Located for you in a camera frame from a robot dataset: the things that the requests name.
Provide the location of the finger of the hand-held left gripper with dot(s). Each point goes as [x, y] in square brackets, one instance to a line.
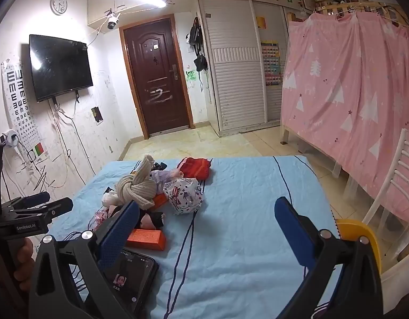
[55, 207]
[35, 198]

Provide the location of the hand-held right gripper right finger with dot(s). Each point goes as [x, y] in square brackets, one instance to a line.
[294, 232]

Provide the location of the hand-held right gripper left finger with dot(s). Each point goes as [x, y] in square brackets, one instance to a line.
[120, 236]

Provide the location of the beige knitted cloth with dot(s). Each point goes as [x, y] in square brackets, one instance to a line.
[138, 186]

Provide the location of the yellow plastic basin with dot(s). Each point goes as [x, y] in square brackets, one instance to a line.
[357, 231]

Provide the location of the person's left hand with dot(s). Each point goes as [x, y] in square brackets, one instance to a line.
[23, 259]

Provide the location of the red white wrapper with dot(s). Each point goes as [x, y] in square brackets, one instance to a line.
[100, 220]

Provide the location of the long orange box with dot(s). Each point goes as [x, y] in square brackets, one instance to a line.
[146, 238]

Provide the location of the black sock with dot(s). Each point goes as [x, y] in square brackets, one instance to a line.
[151, 218]

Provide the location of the black smartphone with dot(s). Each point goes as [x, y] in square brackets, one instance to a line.
[131, 279]

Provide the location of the light blue bedsheet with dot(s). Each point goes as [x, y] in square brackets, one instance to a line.
[241, 239]

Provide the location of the small orange box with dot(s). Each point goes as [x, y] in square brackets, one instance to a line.
[159, 200]

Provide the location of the white printed plastic bag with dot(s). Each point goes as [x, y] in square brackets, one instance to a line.
[184, 194]

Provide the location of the small black toy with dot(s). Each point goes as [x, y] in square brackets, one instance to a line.
[158, 166]

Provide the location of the white eye chart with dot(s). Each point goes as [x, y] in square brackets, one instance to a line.
[20, 106]

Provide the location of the white metal chair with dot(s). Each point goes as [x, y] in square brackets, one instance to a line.
[398, 172]

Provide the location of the pink patterned bed sheet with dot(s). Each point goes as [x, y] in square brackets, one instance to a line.
[350, 106]

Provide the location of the dark brown door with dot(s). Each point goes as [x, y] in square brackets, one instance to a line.
[156, 73]

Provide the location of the colourful grid poster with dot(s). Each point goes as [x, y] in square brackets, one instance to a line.
[272, 63]

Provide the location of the white louvred wardrobe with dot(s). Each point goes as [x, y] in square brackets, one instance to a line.
[241, 59]

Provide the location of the small black hanging bag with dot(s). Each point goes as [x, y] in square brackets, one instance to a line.
[200, 62]

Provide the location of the orange wardrobe sticker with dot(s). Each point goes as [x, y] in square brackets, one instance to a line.
[260, 22]

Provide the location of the large black hanging bag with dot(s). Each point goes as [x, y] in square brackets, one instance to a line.
[195, 35]

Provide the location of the white wall plug adapter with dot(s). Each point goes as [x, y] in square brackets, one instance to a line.
[10, 138]

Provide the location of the black wall television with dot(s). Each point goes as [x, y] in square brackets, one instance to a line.
[58, 66]

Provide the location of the green wall sticker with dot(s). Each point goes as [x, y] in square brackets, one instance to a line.
[191, 74]

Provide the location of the white security camera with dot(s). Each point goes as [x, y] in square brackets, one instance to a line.
[112, 20]

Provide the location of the round white wall clock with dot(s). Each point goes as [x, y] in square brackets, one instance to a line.
[59, 4]

